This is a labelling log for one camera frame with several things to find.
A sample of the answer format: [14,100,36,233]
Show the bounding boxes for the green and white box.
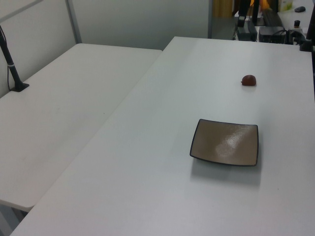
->
[279,0,294,12]

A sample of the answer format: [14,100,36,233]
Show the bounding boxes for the orange object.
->
[249,0,272,10]

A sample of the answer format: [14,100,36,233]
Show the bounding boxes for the grey metal door post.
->
[207,0,214,39]

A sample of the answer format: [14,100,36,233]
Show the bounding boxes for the wooden panel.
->
[213,0,233,18]

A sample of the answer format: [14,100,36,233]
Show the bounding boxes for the black camera stand pole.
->
[0,24,30,93]

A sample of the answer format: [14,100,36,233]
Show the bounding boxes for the black power supply box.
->
[236,21,257,40]

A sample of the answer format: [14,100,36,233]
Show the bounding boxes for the black clamp mount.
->
[299,18,315,53]

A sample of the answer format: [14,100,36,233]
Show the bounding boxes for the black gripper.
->
[237,0,250,27]

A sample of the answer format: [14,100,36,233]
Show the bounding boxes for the thin black stand cable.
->
[0,24,12,91]

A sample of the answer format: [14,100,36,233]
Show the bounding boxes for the square brown ceramic plate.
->
[189,118,259,167]

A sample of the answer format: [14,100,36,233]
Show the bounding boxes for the grey table leg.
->
[0,206,21,236]

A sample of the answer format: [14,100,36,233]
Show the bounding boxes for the black keyboard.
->
[261,9,283,27]

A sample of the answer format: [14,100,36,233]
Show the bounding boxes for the black electronics box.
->
[259,26,287,43]

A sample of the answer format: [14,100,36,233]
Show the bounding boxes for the black monitor stand pole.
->
[252,0,262,26]

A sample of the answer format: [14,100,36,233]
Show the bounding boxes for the small round brown food item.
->
[241,75,258,87]

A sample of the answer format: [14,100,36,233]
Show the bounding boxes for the grey partition frame post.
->
[65,0,82,45]

